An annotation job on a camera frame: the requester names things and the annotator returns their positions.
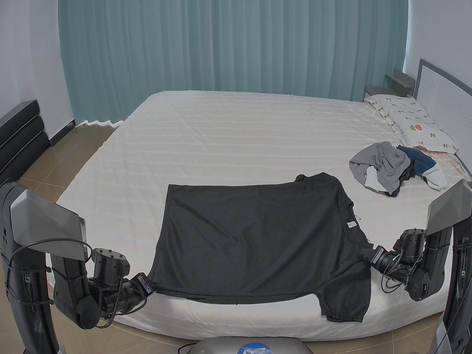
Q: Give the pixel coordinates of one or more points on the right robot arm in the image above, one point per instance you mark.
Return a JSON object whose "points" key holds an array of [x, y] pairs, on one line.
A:
{"points": [[448, 208]]}

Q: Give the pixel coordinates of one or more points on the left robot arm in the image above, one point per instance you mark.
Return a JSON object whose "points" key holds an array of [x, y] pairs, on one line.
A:
{"points": [[48, 223]]}

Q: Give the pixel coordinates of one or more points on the bed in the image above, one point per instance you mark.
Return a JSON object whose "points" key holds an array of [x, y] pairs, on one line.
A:
{"points": [[239, 142]]}

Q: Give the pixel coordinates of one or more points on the pile of clothes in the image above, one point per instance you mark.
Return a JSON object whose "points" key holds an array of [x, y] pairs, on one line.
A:
{"points": [[383, 160]]}

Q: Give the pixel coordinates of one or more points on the white printed pillow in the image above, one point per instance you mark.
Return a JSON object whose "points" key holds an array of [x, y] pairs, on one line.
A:
{"points": [[413, 120]]}

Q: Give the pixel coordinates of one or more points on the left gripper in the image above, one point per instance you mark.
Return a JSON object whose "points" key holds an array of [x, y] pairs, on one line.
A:
{"points": [[142, 285]]}

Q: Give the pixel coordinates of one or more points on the black T-shirt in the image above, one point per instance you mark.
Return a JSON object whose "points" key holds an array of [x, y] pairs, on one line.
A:
{"points": [[258, 234]]}

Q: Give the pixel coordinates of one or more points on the blue-green curtain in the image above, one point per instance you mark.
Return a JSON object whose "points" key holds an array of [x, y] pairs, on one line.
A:
{"points": [[221, 31]]}

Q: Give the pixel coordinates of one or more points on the grey bedside table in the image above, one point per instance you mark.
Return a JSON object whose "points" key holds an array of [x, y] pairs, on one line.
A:
{"points": [[400, 81]]}

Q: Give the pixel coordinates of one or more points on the pale pink striped cloth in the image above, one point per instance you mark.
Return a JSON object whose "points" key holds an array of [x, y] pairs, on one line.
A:
{"points": [[448, 160]]}

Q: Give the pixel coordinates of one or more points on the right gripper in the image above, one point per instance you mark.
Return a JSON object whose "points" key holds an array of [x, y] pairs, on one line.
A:
{"points": [[379, 259]]}

